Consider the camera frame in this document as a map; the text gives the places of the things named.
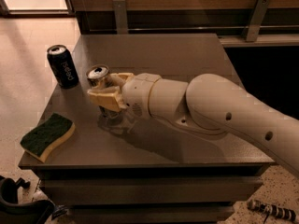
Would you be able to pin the dark blue pepsi can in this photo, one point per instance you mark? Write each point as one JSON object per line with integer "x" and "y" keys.
{"x": 62, "y": 66}

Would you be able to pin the metal wall bracket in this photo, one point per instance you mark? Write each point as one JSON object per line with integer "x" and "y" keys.
{"x": 120, "y": 14}
{"x": 251, "y": 31}

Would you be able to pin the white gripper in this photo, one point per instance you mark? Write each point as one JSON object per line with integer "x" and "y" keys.
{"x": 137, "y": 92}

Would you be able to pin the grey drawer cabinet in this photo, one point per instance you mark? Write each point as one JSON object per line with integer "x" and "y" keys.
{"x": 101, "y": 149}

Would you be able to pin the silver redbull can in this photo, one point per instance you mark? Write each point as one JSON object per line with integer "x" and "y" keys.
{"x": 99, "y": 77}

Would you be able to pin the black white striped object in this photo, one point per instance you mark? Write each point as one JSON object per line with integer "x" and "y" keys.
{"x": 273, "y": 210}

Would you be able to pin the grey upper drawer front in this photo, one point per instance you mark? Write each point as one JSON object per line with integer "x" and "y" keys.
{"x": 151, "y": 190}

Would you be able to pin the right metal wall bracket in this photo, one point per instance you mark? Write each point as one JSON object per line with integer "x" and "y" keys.
{"x": 251, "y": 31}

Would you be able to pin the green and yellow sponge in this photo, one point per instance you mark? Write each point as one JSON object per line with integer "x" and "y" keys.
{"x": 44, "y": 138}

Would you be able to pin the grey drawer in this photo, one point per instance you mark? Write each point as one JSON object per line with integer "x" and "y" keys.
{"x": 152, "y": 215}
{"x": 151, "y": 190}

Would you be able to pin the left metal wall bracket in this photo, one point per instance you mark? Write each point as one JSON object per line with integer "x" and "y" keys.
{"x": 120, "y": 14}

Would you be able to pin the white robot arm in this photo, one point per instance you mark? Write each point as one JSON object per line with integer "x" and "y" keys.
{"x": 209, "y": 106}

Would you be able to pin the grey lower drawer front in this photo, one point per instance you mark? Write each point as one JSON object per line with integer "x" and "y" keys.
{"x": 152, "y": 215}

